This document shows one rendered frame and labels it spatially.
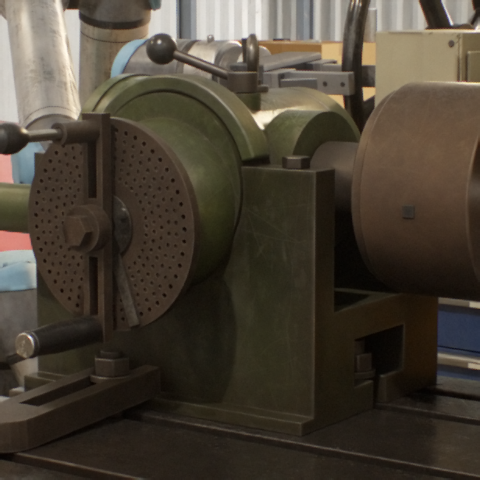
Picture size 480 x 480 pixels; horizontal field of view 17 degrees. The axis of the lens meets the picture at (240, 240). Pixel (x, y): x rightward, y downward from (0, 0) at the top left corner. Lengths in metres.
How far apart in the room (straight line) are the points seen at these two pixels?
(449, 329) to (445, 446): 2.38
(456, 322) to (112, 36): 1.44
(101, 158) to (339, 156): 0.23
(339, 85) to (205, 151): 0.50
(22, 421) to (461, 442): 0.37
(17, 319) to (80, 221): 0.80
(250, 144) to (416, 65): 0.35
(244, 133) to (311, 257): 0.12
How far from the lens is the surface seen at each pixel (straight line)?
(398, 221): 1.37
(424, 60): 1.71
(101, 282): 1.40
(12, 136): 1.30
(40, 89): 2.18
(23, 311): 2.16
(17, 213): 1.51
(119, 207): 1.40
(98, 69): 2.61
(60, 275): 1.46
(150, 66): 2.05
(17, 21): 2.38
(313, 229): 1.39
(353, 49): 1.92
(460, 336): 3.75
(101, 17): 2.57
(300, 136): 1.47
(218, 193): 1.41
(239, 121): 1.43
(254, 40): 1.56
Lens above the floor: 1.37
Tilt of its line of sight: 8 degrees down
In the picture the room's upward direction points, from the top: straight up
